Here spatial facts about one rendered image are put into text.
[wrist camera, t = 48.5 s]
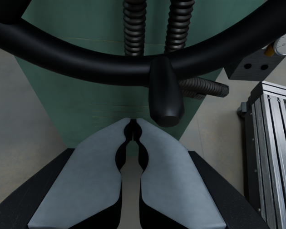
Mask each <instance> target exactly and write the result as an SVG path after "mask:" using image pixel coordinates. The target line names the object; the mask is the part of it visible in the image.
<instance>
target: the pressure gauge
mask: <svg viewBox="0 0 286 229"><path fill-rule="evenodd" d="M274 53H276V54H277V55H280V56H286V34H285V35H283V36H282V37H280V38H279V39H277V40H275V41H274V42H272V43H270V44H269V45H268V47H267V50H266V51H265V53H264V54H265V55H266V56H272V55H273V54H274Z"/></svg>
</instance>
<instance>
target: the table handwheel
mask: <svg viewBox="0 0 286 229"><path fill-rule="evenodd" d="M31 1H32V0H0V48H1V49H2V50H4V51H6V52H8V53H10V54H12V55H14V56H16V57H19V58H21V59H23V60H25V61H27V62H30V63H32V64H34V65H37V66H39V67H42V68H44V69H47V70H50V71H53V72H55V73H58V74H61V75H65V76H68V77H72V78H75V79H79V80H84V81H88V82H93V83H99V84H105V85H118V86H149V78H150V72H151V62H152V61H153V59H155V58H156V57H159V56H165V57H167V58H169V59H170V61H171V64H172V67H173V70H174V72H175V74H176V77H177V80H178V81H183V80H187V79H191V78H195V77H198V76H201V75H204V74H207V73H210V72H213V71H216V70H218V69H221V68H223V67H226V66H228V65H230V64H233V63H235V62H237V61H239V60H241V59H243V58H245V57H247V56H249V55H251V54H253V53H255V52H257V51H258V50H260V49H262V48H264V47H265V46H267V45H269V44H270V43H272V42H274V41H275V40H277V39H279V38H280V37H282V36H283V35H285V34H286V0H267V1H266V2H265V3H264V4H262V5H261V6H260V7H258V8H257V9H256V10H254V11H253V12H252V13H250V14H249V15H248V16H246V17H245V18H243V19H242V20H240V21H239V22H237V23H236V24H234V25H233V26H231V27H229V28H227V29H226V30H224V31H222V32H221V33H219V34H217V35H215V36H213V37H211V38H209V39H207V40H204V41H202V42H200V43H197V44H195V45H192V46H189V47H187V48H183V49H180V50H176V51H172V52H168V53H163V54H158V55H146V56H124V55H112V54H106V53H101V52H97V51H93V50H89V49H86V48H82V47H79V46H76V45H74V44H71V43H69V42H66V41H64V40H61V39H59V38H57V37H55V36H52V35H50V34H49V33H47V32H45V31H43V30H41V29H39V28H37V27H36V26H34V25H32V24H31V23H29V22H27V21H25V20H24V19H22V18H21V17H22V15H23V14H24V12H25V10H26V9H27V7H28V6H29V4H30V2H31Z"/></svg>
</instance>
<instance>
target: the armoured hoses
mask: <svg viewBox="0 0 286 229"><path fill-rule="evenodd" d="M170 2H171V5H170V6H169V9H170V12H169V14H168V15H169V19H168V25H167V28H168V30H167V31H166V33H167V35H166V41H165V46H164V48H165V50H164V53H168V52H172V51H176V50H180V49H183V48H184V47H185V45H186V44H185V42H186V40H187V38H186V37H187V35H188V33H187V31H188V30H189V24H190V23H191V22H190V19H191V17H192V14H191V12H192V11H193V10H194V9H193V7H192V6H193V5H194V4H195V0H170ZM123 7H124V9H123V14H124V15H123V20H124V22H123V26H124V29H123V31H124V43H125V44H124V48H125V49H124V52H125V54H124V56H144V43H145V39H144V38H145V32H146V31H145V26H146V23H145V21H146V16H145V15H146V13H147V11H146V7H147V3H146V0H124V1H123ZM178 83H179V86H180V89H181V92H182V96H185V97H189V98H192V99H197V100H201V99H203V98H204V97H205V96H206V94H207V95H212V96H216V97H222V98H224V97H226V96H227V95H228V94H229V86H227V85H225V84H222V83H218V82H214V81H212V80H207V79H205V78H200V77H195V78H191V79H187V80H183V81H178Z"/></svg>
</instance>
